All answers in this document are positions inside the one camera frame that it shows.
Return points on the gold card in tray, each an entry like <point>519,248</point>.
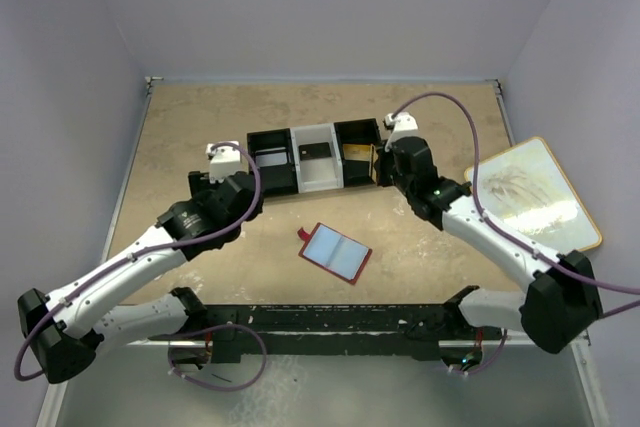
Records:
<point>357,152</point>

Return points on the wooden framed whiteboard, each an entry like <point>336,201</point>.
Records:
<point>527,189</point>

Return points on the black white three-compartment tray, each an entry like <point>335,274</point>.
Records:
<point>300,177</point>

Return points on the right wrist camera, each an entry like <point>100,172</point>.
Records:
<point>400,125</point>

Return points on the red leather card holder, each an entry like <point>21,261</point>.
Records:
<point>333,252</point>

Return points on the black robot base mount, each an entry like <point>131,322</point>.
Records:
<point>408,330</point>

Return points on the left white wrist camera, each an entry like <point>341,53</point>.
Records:
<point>224,160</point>

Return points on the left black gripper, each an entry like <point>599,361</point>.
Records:
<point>201,186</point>

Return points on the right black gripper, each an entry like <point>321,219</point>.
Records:
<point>384,156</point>

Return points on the aluminium frame rail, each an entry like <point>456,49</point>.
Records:
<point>128,386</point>

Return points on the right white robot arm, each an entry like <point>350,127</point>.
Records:
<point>557,299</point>

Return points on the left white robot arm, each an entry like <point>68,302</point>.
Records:
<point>67,328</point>

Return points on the white card in tray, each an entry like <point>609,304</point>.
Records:
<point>270,159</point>

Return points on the black card in tray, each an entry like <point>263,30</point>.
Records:
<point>315,151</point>

